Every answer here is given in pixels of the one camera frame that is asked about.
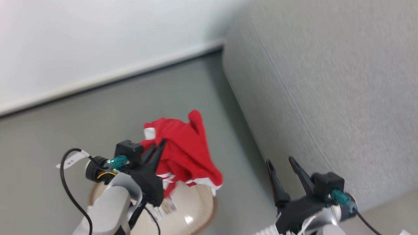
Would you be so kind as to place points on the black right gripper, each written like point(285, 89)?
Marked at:
point(298, 212)

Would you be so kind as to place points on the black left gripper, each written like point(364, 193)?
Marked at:
point(148, 184)

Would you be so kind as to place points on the red white-trimmed garment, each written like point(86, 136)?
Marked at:
point(184, 147)

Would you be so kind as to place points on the beige perforated laundry basket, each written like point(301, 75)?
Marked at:
point(194, 209)

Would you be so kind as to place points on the white and black baseboard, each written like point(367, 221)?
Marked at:
point(114, 75)

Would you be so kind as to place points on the grey fabric sofa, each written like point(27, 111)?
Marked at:
point(326, 81)

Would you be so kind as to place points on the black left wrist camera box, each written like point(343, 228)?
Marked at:
point(128, 150)

